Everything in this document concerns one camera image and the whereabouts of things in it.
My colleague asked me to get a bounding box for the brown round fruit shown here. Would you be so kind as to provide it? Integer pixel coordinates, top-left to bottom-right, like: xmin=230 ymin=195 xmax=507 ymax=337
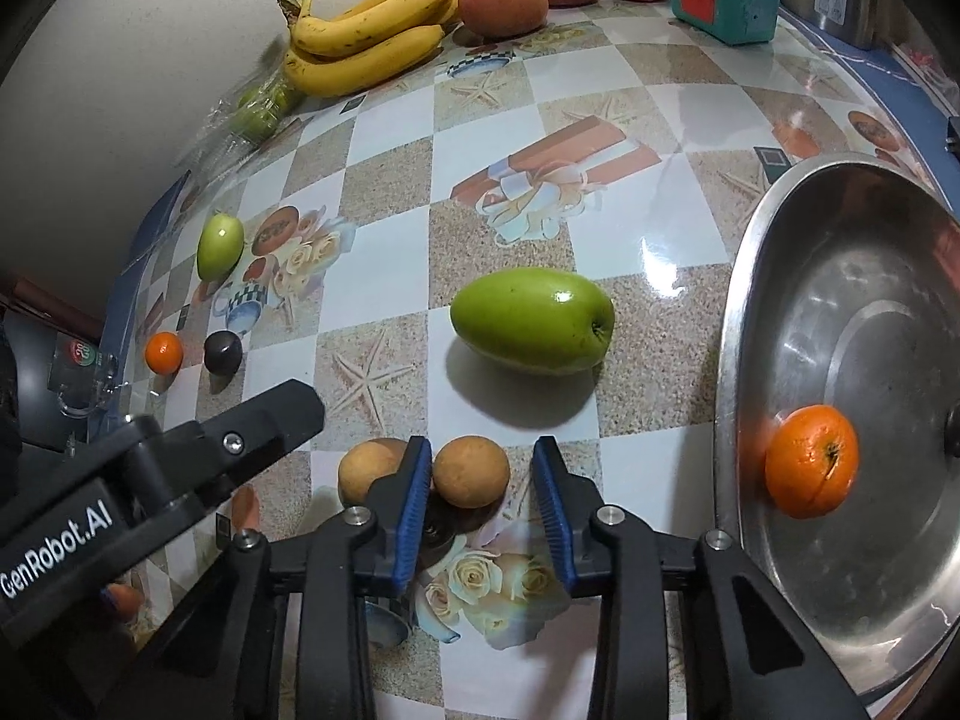
xmin=337 ymin=438 xmax=410 ymax=509
xmin=432 ymin=436 xmax=512 ymax=509

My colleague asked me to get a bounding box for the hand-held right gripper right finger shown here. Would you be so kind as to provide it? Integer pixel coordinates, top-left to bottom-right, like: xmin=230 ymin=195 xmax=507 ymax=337
xmin=531 ymin=435 xmax=871 ymax=720

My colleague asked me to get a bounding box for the stainless steel basin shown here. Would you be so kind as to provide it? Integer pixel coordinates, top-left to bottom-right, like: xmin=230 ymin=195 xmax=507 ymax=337
xmin=712 ymin=152 xmax=960 ymax=706

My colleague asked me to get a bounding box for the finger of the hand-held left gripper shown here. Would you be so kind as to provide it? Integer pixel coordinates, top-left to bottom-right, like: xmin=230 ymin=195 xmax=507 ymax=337
xmin=161 ymin=379 xmax=328 ymax=511

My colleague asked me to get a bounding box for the clear glass mug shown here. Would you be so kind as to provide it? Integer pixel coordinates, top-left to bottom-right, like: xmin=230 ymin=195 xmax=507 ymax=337
xmin=47 ymin=336 xmax=122 ymax=419

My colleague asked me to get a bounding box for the dark purple plum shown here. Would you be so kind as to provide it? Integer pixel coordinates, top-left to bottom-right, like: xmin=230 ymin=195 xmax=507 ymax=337
xmin=203 ymin=331 xmax=244 ymax=375

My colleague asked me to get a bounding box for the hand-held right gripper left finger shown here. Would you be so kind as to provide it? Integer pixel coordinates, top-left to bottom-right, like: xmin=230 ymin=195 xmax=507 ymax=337
xmin=109 ymin=435 xmax=434 ymax=720

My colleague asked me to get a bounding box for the pile of small green fruits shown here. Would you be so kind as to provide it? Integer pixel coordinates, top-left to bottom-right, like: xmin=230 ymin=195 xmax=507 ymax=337
xmin=234 ymin=79 xmax=299 ymax=142

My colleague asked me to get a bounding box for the clear plastic clamshell container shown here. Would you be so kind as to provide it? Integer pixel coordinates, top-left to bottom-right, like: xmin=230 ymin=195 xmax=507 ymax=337
xmin=171 ymin=45 xmax=305 ymax=170

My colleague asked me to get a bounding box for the printed checkered tablecloth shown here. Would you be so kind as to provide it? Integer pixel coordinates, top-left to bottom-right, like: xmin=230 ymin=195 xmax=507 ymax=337
xmin=96 ymin=0 xmax=960 ymax=720

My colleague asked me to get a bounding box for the orange tangerine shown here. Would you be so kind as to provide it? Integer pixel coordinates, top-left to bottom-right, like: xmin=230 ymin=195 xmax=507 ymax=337
xmin=764 ymin=403 xmax=861 ymax=520
xmin=145 ymin=332 xmax=185 ymax=374

